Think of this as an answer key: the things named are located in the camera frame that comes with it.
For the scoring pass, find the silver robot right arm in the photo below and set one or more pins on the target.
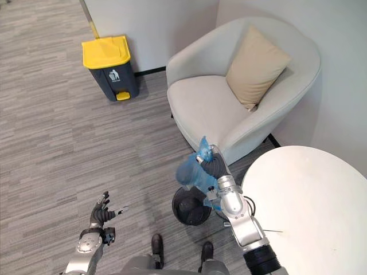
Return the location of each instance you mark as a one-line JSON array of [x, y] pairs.
[[246, 223]]

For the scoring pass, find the robot right leg and foot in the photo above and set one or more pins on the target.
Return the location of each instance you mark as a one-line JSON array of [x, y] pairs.
[[209, 257]]

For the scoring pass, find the blue plastic rubbish bag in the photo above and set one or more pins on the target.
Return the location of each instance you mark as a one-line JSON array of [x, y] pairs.
[[198, 172]]

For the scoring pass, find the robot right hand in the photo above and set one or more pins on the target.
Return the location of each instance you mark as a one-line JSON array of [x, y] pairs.
[[213, 165]]

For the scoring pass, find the round white tea table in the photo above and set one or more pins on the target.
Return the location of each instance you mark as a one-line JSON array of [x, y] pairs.
[[308, 212]]

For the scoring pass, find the beige cushion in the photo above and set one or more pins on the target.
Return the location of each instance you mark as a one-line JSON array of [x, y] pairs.
[[256, 67]]

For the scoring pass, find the grey trash can yellow lid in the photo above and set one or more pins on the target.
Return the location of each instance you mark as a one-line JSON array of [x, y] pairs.
[[110, 67]]

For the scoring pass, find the light grey armchair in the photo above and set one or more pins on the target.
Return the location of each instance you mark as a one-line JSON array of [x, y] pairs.
[[235, 94]]

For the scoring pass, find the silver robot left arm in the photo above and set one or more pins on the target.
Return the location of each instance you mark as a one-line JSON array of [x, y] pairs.
[[86, 252]]

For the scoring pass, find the small black round bin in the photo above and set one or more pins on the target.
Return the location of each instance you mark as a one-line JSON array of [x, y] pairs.
[[190, 208]]

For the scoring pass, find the robot leg and foot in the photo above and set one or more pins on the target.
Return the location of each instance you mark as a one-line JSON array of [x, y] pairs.
[[157, 252], [209, 257]]

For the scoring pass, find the robot left leg and foot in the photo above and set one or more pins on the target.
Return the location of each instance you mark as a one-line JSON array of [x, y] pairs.
[[157, 252]]

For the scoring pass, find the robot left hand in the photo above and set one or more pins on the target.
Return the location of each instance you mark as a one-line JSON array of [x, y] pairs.
[[101, 212]]

